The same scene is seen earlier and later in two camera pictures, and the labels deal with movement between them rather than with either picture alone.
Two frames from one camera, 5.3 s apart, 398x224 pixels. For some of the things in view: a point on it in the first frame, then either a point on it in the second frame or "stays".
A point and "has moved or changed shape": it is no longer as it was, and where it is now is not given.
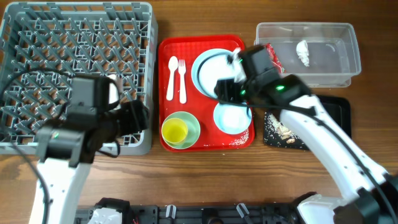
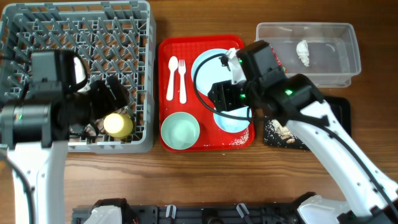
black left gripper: x=135 y=115 → x=109 y=104
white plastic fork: x=182 y=70 stays
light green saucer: x=193 y=127 stays
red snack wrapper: x=274 y=59 stays
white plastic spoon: x=173 y=64 stays
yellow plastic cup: x=174 y=130 has moved or changed shape
